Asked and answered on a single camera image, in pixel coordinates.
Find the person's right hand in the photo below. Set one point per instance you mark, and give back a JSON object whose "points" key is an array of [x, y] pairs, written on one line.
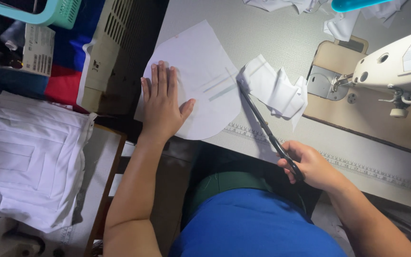
{"points": [[314, 167]]}

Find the person's left hand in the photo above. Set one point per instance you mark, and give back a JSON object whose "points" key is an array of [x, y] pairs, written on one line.
{"points": [[162, 110]]}

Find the white rounded fabric panel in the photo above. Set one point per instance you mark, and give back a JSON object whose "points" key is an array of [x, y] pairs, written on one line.
{"points": [[198, 57]]}

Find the black scissors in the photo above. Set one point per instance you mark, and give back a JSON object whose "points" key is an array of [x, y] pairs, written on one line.
{"points": [[262, 123]]}

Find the printed measuring ruler strip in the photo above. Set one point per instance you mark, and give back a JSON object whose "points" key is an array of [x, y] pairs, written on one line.
{"points": [[362, 167]]}

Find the beige sewing machine bed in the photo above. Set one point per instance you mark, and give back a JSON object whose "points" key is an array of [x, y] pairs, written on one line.
{"points": [[366, 121]]}

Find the beige vented motor housing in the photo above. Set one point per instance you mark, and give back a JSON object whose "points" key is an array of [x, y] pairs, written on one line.
{"points": [[120, 46]]}

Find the person's blue shirt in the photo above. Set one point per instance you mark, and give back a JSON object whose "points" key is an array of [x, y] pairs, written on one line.
{"points": [[252, 225]]}

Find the metal needle plate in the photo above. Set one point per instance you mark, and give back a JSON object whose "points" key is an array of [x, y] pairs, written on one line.
{"points": [[321, 82]]}

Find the wooden framed side table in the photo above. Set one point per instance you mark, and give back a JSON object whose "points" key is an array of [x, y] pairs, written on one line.
{"points": [[100, 171]]}

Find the white folded fabric piece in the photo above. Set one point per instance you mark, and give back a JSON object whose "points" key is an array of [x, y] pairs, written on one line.
{"points": [[273, 89]]}

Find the person's green waistband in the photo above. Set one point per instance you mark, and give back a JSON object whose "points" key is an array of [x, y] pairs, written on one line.
{"points": [[227, 182]]}

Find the blue and red cloth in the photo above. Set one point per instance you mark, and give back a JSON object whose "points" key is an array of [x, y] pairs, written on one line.
{"points": [[66, 53]]}

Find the white sewing machine head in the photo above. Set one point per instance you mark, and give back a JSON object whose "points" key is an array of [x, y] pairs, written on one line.
{"points": [[398, 64]]}

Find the white labelled box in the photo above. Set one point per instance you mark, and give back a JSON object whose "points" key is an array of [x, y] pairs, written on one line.
{"points": [[38, 50]]}

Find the heap of white fabric scraps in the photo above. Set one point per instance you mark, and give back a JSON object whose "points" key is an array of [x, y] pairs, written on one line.
{"points": [[337, 26]]}

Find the stack of white fabric panels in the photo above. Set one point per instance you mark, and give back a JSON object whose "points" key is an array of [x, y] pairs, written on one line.
{"points": [[27, 157]]}

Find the teal plastic basket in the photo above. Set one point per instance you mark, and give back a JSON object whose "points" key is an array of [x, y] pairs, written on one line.
{"points": [[48, 12]]}

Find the grey thread spool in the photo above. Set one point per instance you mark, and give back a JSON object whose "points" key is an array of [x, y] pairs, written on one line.
{"points": [[14, 35]]}

